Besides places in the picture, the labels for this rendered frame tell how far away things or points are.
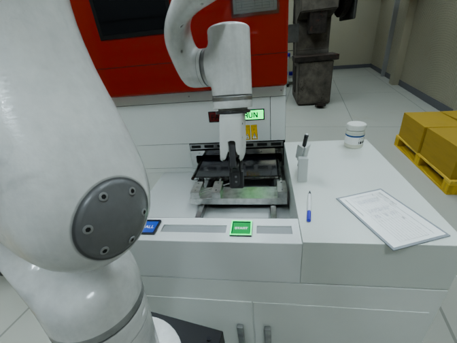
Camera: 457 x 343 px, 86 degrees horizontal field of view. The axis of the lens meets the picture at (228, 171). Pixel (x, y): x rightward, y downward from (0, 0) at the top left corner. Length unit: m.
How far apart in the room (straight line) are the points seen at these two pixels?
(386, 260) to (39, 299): 0.66
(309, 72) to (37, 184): 5.42
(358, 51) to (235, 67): 10.50
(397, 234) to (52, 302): 0.66
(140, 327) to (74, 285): 0.12
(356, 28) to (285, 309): 10.48
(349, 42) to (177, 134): 9.99
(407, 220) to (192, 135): 0.88
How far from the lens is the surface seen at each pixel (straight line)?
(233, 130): 0.50
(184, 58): 0.54
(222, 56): 0.51
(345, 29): 10.86
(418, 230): 0.74
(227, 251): 0.66
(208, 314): 0.89
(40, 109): 0.22
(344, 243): 0.65
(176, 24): 0.50
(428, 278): 0.80
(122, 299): 0.36
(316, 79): 5.57
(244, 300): 0.81
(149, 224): 0.75
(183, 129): 1.19
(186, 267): 0.74
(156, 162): 1.32
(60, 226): 0.21
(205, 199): 0.95
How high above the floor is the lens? 1.40
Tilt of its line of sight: 28 degrees down
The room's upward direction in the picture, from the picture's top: 6 degrees counter-clockwise
